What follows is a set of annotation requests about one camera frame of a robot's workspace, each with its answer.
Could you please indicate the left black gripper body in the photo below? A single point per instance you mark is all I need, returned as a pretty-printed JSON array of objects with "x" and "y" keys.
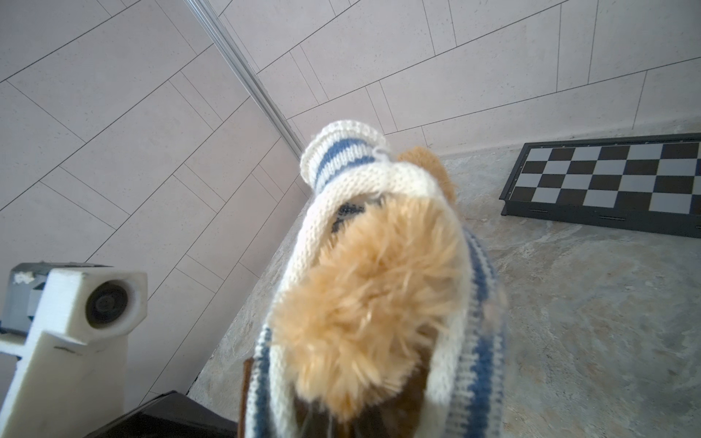
[{"x": 169, "y": 415}]

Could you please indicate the blue white striped sweater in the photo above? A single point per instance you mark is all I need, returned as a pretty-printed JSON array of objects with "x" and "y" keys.
[{"x": 465, "y": 392}]

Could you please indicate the brown teddy bear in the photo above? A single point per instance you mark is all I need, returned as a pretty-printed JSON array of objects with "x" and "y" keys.
[{"x": 372, "y": 286}]

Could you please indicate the black white chessboard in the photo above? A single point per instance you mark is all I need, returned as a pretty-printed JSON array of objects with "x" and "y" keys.
[{"x": 647, "y": 183}]

